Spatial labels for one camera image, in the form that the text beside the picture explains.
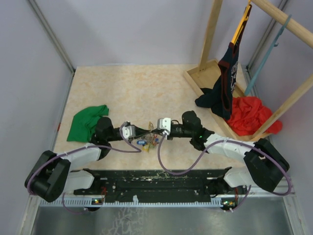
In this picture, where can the blue clothes hanger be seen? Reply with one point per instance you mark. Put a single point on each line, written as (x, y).
(266, 56)

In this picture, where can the yellow clothes hanger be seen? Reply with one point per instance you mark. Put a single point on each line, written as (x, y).
(241, 23)

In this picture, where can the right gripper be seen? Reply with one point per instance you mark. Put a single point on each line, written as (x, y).
(158, 131)

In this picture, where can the dark navy jersey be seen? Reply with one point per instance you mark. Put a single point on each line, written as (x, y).
(219, 98)

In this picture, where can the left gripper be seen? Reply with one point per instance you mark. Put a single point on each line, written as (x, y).
(140, 131)

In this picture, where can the large metal keyring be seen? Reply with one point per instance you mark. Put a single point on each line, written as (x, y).
(150, 128)

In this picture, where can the green cloth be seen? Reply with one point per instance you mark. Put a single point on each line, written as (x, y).
(84, 123)

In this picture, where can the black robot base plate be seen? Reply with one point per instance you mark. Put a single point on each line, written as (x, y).
(212, 178)

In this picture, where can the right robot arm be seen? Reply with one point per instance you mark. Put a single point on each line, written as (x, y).
(264, 165)

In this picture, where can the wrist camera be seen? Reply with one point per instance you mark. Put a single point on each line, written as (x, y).
(127, 131)
(164, 124)

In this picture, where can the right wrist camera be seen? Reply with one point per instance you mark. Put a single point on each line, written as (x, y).
(164, 124)

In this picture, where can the red cloth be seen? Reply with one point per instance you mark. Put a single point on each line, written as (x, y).
(248, 115)

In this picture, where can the bunch of tagged keys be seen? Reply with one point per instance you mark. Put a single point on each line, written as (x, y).
(148, 142)

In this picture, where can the aluminium frame rail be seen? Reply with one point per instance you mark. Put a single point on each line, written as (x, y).
(179, 193)

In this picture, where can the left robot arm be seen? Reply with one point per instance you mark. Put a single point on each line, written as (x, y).
(55, 174)

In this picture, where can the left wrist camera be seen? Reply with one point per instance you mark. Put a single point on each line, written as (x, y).
(127, 131)

